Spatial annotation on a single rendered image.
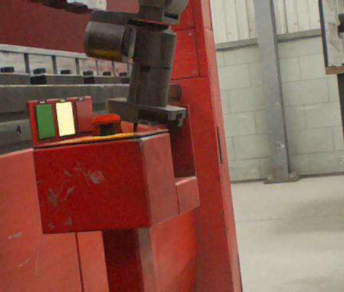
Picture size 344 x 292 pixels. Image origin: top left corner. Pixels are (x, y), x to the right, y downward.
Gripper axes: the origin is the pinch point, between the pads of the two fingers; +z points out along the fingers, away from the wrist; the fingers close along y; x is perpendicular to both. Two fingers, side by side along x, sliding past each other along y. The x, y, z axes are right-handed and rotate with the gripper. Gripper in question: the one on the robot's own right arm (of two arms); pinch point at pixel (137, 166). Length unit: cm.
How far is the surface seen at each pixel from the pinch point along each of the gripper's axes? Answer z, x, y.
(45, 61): -7, -68, 51
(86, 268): 29, -40, 23
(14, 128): -0.3, -9.3, 25.8
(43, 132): -4.2, 12.5, 9.5
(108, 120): -7.3, 11.5, 0.6
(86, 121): -4.8, -1.4, 9.7
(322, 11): -31, -390, 55
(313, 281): 81, -266, 15
